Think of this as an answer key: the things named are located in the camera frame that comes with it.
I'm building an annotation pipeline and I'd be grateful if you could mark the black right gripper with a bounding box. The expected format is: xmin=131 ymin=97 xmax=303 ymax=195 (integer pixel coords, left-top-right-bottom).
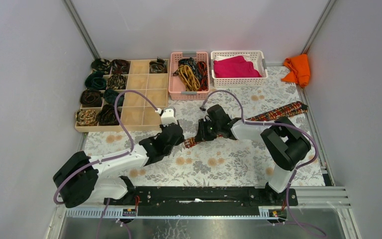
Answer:
xmin=194 ymin=118 xmax=221 ymax=142

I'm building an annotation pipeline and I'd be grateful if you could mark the red checkered patterned tie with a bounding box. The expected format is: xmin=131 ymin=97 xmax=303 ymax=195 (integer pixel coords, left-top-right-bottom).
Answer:
xmin=184 ymin=101 xmax=308 ymax=148

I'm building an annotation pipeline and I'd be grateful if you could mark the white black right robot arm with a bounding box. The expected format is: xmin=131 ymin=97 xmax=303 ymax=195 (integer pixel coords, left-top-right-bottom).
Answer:
xmin=186 ymin=105 xmax=315 ymax=205

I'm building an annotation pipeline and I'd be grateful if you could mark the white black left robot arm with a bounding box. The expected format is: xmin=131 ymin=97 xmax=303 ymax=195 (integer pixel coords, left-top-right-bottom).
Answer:
xmin=53 ymin=123 xmax=185 ymax=208

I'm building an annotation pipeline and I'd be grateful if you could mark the wooden compartment tray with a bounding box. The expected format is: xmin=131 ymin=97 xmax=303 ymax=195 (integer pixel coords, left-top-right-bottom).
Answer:
xmin=75 ymin=59 xmax=170 ymax=132

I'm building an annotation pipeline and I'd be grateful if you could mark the white floral table mat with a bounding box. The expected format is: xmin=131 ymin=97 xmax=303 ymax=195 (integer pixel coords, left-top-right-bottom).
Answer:
xmin=84 ymin=66 xmax=325 ymax=187

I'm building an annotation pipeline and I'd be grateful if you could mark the yellow patterned tie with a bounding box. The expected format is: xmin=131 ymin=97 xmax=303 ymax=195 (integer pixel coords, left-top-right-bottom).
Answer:
xmin=173 ymin=65 xmax=201 ymax=92

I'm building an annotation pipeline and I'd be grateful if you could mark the pink plastic basket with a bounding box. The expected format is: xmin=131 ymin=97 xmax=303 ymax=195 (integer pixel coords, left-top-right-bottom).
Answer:
xmin=168 ymin=52 xmax=210 ymax=101

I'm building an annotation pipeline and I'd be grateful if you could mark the magenta folded cloth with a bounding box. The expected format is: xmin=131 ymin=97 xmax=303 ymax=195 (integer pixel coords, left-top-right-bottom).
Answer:
xmin=213 ymin=55 xmax=262 ymax=78

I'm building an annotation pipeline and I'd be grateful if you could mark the orange black tie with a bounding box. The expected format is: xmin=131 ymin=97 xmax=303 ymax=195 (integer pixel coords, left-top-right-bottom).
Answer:
xmin=197 ymin=61 xmax=208 ymax=91

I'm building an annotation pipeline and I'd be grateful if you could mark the rolled black brown tie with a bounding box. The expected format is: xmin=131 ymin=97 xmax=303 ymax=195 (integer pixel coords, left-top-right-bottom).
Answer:
xmin=97 ymin=104 xmax=121 ymax=126

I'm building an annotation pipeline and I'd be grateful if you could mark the dark teal patterned tie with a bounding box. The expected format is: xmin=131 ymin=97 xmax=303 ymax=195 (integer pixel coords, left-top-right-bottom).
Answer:
xmin=178 ymin=57 xmax=198 ymax=71

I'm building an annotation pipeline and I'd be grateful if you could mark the rolled dark green tie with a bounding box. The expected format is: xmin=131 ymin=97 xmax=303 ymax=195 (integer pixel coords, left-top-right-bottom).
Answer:
xmin=103 ymin=89 xmax=124 ymax=107

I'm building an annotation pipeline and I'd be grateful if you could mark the rolled brown dotted tie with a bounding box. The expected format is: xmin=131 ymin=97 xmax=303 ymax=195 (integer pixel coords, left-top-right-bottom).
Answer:
xmin=106 ymin=74 xmax=127 ymax=90

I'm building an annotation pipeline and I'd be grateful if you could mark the white plastic basket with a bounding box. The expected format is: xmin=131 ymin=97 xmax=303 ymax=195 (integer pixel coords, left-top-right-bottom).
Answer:
xmin=210 ymin=50 xmax=269 ymax=87

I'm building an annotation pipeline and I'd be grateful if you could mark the rolled grey striped tie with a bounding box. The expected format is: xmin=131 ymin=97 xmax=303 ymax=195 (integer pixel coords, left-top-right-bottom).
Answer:
xmin=149 ymin=57 xmax=167 ymax=74

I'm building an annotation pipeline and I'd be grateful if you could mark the rolled tan patterned tie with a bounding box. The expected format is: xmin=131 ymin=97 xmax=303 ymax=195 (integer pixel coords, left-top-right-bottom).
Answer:
xmin=75 ymin=109 xmax=98 ymax=126

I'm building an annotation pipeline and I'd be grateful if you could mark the rolled dark brown tie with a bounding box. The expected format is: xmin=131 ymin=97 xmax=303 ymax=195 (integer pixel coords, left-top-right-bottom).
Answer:
xmin=80 ymin=89 xmax=102 ymax=108

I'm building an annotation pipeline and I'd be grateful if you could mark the rolled dark red tie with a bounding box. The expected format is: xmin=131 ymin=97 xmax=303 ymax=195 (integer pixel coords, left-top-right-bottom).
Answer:
xmin=111 ymin=59 xmax=130 ymax=75

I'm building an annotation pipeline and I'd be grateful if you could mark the rolled teal tie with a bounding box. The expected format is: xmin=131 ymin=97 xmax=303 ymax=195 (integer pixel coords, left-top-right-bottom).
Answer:
xmin=85 ymin=71 xmax=107 ymax=91

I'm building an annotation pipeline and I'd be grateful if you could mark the orange cloth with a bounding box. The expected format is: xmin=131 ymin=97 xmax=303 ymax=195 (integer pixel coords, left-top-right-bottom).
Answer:
xmin=282 ymin=54 xmax=310 ymax=88

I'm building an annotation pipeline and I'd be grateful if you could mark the rolled camouflage tie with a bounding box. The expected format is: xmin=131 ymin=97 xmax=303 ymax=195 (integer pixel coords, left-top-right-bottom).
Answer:
xmin=91 ymin=58 xmax=111 ymax=75

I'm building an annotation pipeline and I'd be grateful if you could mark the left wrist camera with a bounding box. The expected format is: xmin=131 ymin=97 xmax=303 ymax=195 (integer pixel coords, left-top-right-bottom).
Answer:
xmin=159 ymin=107 xmax=178 ymax=126

